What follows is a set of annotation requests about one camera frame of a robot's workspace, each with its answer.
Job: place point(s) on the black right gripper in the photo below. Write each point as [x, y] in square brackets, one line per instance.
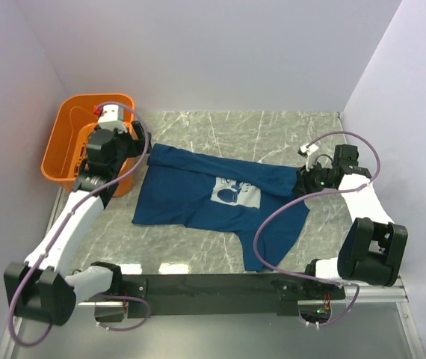
[303, 183]

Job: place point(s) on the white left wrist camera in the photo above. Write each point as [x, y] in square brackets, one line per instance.
[110, 117]

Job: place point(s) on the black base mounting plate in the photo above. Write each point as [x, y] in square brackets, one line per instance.
[203, 294]

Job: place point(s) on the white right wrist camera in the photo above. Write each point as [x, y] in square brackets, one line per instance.
[310, 152]

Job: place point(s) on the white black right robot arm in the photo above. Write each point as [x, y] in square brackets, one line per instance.
[373, 249]

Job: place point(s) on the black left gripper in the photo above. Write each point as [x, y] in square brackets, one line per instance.
[137, 145]

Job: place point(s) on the orange plastic basket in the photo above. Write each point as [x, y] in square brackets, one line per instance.
[67, 143]

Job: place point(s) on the blue Mickey Mouse t-shirt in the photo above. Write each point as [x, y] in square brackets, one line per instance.
[224, 195]

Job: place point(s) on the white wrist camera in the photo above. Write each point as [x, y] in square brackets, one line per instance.
[110, 117]
[310, 152]

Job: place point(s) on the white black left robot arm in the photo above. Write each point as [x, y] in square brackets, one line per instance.
[40, 287]

